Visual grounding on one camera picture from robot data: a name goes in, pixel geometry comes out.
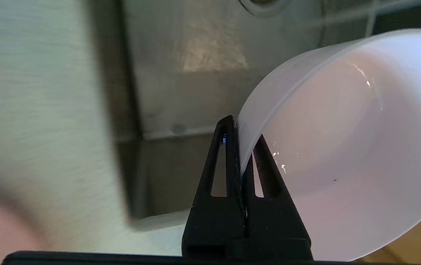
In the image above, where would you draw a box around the round metal drain strainer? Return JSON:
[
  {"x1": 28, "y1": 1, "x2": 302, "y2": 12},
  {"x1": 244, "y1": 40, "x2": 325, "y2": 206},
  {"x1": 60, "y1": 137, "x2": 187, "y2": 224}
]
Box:
[{"x1": 238, "y1": 0, "x2": 293, "y2": 17}]

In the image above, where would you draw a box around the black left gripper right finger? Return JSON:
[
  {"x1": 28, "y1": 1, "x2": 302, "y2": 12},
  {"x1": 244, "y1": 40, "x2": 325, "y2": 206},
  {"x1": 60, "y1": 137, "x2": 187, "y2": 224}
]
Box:
[{"x1": 242, "y1": 134, "x2": 313, "y2": 258}]

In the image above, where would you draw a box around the small pale pink plate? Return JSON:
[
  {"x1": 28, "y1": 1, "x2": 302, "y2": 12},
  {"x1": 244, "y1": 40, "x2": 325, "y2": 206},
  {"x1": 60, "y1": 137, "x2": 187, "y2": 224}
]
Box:
[{"x1": 237, "y1": 29, "x2": 421, "y2": 262}]

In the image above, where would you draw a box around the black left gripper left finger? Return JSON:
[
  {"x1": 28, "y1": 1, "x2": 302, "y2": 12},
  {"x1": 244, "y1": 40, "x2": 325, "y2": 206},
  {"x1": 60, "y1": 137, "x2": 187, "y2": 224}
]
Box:
[{"x1": 182, "y1": 115, "x2": 247, "y2": 258}]

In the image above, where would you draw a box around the stainless steel sink basin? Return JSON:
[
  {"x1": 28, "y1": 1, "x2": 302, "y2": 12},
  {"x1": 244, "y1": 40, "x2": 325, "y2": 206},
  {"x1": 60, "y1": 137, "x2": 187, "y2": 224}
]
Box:
[{"x1": 87, "y1": 0, "x2": 421, "y2": 230}]

